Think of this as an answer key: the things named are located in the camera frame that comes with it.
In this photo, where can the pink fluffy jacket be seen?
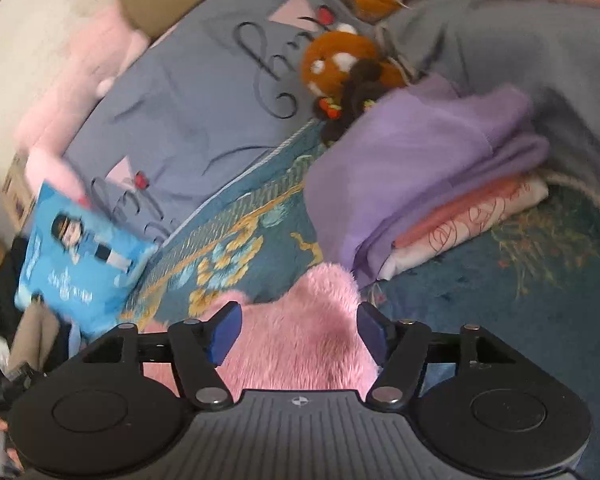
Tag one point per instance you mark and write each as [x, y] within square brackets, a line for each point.
[300, 340]

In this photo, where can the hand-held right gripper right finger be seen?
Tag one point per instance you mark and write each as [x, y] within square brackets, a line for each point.
[372, 332]

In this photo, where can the pink plush toy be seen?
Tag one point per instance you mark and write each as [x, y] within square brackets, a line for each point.
[70, 90]

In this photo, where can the beige cloth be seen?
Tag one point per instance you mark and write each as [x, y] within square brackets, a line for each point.
[32, 340]

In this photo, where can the red panda plush toy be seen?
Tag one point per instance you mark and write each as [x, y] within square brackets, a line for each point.
[337, 62]

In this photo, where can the purple garment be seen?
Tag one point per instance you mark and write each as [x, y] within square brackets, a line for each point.
[420, 160]

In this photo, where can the grey lettered pillow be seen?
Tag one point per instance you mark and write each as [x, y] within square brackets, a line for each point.
[190, 110]

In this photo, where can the white rose print garment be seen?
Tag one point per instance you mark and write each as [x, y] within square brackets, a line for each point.
[510, 210]

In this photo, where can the teal quilted bedspread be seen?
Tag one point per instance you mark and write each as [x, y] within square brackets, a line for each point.
[260, 230]

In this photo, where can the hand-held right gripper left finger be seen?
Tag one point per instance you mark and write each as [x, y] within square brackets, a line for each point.
[225, 332]

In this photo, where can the blue cartoon print pillow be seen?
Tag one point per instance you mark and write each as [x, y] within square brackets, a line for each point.
[80, 260]

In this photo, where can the black clothing pile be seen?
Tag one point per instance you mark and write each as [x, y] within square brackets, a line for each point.
[5, 275]

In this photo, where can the person's left hand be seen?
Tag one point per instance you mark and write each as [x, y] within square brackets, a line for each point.
[0, 440]

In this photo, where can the coral pink garment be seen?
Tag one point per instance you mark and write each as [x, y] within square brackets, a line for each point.
[445, 215]

